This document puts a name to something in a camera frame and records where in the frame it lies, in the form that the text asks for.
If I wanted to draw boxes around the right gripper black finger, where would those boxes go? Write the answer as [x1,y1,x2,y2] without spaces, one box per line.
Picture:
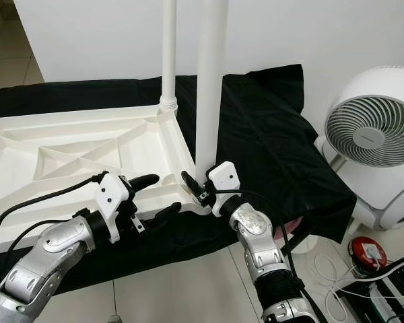
[180,170,204,200]

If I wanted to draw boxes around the white plastic children table top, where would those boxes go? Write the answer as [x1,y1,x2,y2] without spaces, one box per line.
[0,106,211,255]

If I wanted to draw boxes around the white plastic table leg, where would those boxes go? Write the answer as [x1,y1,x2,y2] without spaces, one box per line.
[160,0,179,114]
[195,0,230,184]

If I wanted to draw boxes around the black table cloth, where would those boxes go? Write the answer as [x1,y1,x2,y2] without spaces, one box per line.
[0,64,358,297]

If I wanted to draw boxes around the pink white round stool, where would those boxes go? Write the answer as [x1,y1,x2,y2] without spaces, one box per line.
[273,215,321,253]

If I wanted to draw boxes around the black metal stand pole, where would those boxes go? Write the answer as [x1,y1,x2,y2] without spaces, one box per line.
[286,225,314,255]

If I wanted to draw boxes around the red floor object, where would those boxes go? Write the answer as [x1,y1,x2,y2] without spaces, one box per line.
[349,236,390,271]

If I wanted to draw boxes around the white standing fan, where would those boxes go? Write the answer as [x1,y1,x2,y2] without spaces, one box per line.
[313,65,404,231]

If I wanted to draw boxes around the black metal floor rack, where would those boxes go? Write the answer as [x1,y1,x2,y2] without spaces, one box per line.
[340,262,404,323]

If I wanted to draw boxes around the white green plastic tool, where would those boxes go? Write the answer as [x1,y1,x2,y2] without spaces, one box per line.
[367,283,398,317]

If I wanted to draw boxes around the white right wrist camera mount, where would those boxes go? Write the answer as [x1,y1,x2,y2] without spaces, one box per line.
[205,161,242,217]

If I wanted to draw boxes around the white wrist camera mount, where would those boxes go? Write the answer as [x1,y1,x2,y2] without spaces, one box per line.
[205,161,242,217]
[94,172,133,243]

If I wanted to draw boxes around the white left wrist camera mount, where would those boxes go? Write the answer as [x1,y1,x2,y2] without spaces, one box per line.
[94,172,133,243]

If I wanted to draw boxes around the white floor cable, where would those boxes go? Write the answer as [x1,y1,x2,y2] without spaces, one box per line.
[313,250,404,322]

